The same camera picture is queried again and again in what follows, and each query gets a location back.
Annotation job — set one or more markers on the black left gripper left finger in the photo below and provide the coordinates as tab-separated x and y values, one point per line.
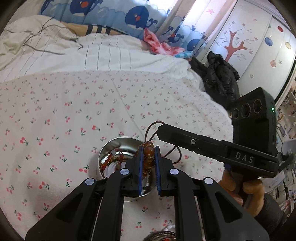
132	186

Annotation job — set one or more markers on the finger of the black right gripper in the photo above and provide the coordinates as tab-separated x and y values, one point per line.
205	146

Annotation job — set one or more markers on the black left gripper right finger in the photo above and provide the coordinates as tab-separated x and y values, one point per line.
165	186

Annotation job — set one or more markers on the round tin lid with jewelry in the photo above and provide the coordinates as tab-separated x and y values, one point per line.
161	236

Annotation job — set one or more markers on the right hand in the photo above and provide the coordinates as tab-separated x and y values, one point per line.
254	188

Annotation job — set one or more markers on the round silver metal tin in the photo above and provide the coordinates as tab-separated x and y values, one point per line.
114	155

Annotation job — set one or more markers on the black jacket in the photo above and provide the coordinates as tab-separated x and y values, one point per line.
219	79

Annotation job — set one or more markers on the cherry print bed sheet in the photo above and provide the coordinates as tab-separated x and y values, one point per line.
53	127

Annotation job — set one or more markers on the pink crumpled cloth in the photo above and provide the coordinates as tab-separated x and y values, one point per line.
157	47

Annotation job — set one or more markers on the blue whale print curtain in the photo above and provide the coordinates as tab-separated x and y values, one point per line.
164	18

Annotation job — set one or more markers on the white wardrobe with tree decal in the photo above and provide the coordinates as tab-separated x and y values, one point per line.
256	40

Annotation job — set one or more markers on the striped beige pillow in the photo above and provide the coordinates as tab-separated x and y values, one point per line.
83	30

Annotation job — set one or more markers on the white striped duvet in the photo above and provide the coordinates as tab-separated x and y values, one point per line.
40	44

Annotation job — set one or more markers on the black camera box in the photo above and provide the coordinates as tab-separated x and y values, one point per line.
254	121

